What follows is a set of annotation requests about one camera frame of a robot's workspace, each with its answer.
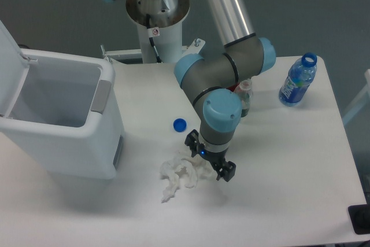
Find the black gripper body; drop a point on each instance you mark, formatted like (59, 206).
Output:
(216, 159)

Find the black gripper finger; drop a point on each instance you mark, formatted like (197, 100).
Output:
(225, 169)
(193, 143)

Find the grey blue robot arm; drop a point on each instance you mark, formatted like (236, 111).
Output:
(206, 83)

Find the long crumpled white paper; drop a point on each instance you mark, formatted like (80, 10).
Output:
(181, 165)

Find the blue bottle cap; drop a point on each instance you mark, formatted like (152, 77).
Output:
(179, 125)

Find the red soda can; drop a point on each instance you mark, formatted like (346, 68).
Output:
(232, 88)

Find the clear green label bottle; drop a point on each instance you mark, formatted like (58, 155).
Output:
(244, 91)

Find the blue plastic water bottle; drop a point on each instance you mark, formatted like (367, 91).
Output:
(299, 78)

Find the white trash bin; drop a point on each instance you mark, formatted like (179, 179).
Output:
(61, 109)

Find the black device at edge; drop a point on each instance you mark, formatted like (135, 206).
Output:
(359, 216)

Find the white furniture at right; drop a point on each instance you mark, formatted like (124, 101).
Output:
(358, 102)

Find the white metal base bracket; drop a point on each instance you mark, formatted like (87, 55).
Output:
(135, 56)

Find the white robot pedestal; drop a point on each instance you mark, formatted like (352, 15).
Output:
(159, 23)

